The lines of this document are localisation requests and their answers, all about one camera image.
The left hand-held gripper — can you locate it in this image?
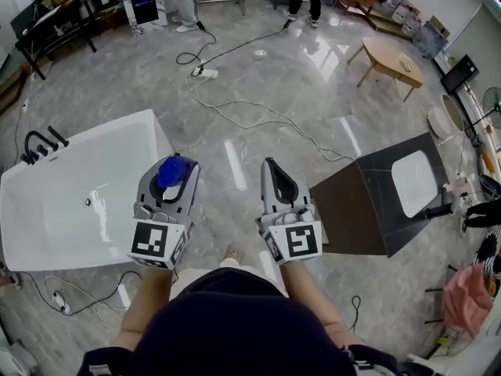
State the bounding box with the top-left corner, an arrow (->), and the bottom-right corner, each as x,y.
126,158 -> 201,271

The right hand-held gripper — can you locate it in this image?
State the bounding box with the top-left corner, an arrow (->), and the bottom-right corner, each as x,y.
254,157 -> 324,266

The white bathtub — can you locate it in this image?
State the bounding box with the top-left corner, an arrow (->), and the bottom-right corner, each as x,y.
0,108 -> 176,273

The person's right forearm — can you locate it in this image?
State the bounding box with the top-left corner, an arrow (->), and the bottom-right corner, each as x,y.
278,259 -> 354,349

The person's left forearm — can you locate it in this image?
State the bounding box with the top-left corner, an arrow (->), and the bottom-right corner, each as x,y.
112,265 -> 176,353

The black bathtub faucet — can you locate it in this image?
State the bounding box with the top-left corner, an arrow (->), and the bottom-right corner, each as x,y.
20,125 -> 70,166

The dark tiled sink cabinet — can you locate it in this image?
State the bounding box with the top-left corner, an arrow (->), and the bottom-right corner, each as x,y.
308,132 -> 452,259

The white sink basin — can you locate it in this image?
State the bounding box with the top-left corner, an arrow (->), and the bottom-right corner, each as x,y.
391,149 -> 440,219

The person's dark navy shirt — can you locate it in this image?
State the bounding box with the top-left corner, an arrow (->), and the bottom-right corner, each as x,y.
76,267 -> 401,376

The small white power strip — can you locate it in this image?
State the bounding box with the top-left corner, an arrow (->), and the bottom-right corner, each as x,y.
52,289 -> 74,316

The black sink faucet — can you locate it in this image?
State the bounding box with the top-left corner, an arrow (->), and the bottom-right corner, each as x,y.
420,203 -> 456,219

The oval wooden table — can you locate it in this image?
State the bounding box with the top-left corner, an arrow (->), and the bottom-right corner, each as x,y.
347,36 -> 426,103

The round white basin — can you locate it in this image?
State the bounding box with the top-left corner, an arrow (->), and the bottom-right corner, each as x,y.
427,92 -> 467,141

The marble cabinet with dark screen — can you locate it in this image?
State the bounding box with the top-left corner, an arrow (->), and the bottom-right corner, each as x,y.
118,0 -> 166,38

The black desk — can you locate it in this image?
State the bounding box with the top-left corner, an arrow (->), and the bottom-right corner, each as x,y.
9,0 -> 98,81

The black monitor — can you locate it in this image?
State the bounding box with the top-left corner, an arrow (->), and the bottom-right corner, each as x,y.
440,53 -> 481,95

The pink cloth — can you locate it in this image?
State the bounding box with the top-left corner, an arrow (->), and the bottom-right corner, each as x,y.
442,266 -> 495,339

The black standing fan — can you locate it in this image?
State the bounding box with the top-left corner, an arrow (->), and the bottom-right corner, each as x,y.
463,87 -> 501,137

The long white cable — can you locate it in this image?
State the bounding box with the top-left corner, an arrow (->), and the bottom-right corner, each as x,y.
185,75 -> 355,162

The thin black cable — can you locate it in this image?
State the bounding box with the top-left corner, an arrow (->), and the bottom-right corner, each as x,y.
18,269 -> 144,317

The coiled white cable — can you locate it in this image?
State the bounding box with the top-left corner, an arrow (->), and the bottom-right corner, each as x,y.
41,273 -> 131,337

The short black cable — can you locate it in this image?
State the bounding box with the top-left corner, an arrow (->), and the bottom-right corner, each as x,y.
349,295 -> 362,333

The long black cable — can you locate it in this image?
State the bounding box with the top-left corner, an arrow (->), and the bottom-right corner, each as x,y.
175,19 -> 295,68

